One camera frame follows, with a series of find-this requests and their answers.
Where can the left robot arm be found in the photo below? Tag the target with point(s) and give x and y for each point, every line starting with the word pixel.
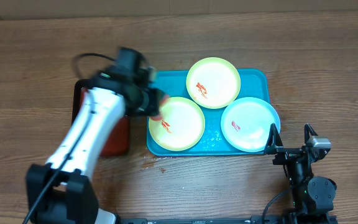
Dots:
pixel 60 191

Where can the black tray with red liquid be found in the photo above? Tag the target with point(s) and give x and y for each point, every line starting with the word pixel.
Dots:
pixel 117 143

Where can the green plate back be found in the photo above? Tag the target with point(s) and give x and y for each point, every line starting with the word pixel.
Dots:
pixel 213 82

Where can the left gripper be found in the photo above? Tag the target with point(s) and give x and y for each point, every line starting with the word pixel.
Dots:
pixel 151 106

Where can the light blue plate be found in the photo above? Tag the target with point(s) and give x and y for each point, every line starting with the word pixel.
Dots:
pixel 246 122

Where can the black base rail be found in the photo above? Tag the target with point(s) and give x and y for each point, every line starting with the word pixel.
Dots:
pixel 255 219

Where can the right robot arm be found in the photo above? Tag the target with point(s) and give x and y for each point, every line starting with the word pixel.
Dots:
pixel 312 195

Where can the blue plastic tray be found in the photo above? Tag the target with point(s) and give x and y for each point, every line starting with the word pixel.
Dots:
pixel 212 143

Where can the green plate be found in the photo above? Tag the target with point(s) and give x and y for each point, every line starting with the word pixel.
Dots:
pixel 182 126
pixel 213 82

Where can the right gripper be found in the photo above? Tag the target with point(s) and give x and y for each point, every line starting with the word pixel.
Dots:
pixel 288 155

